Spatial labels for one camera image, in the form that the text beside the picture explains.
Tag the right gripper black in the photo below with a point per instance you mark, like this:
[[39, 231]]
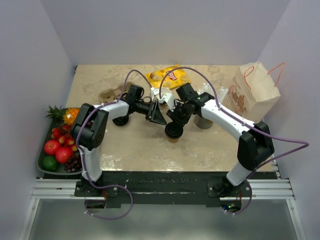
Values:
[[174, 117]]

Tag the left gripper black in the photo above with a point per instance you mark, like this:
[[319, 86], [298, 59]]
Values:
[[154, 113]]

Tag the black coffee cup lid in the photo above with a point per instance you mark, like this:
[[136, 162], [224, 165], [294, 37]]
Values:
[[173, 130]]

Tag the brown paper cup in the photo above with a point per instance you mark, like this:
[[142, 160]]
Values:
[[162, 105], [172, 140]]

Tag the cardboard cup carrier tray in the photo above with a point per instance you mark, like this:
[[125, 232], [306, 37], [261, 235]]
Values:
[[112, 94]]

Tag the brown paper takeout bag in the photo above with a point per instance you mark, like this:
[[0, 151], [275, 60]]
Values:
[[252, 91]]

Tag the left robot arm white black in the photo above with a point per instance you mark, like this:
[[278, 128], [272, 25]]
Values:
[[88, 131]]

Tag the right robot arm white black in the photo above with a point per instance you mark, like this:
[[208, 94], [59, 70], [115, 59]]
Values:
[[254, 143]]

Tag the grey straw holder cup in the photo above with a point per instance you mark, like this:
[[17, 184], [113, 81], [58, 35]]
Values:
[[202, 122]]

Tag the yellow Lays chips bag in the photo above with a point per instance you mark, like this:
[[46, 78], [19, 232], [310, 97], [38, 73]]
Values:
[[173, 80]]

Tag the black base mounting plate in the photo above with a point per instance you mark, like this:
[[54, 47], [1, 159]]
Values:
[[159, 188]]

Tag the toy pineapple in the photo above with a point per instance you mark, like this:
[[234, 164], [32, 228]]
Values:
[[67, 115]]

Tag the dark grapes bunch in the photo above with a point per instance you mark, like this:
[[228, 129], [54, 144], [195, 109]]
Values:
[[74, 164]]

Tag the small red fruits cluster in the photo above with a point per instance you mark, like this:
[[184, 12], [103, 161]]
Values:
[[62, 134]]

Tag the large red apple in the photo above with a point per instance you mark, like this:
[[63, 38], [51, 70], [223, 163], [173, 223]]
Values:
[[52, 146]]

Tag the grey fruit tray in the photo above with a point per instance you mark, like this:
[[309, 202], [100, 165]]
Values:
[[42, 154]]

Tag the green lime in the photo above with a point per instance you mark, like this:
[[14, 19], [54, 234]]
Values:
[[49, 163]]

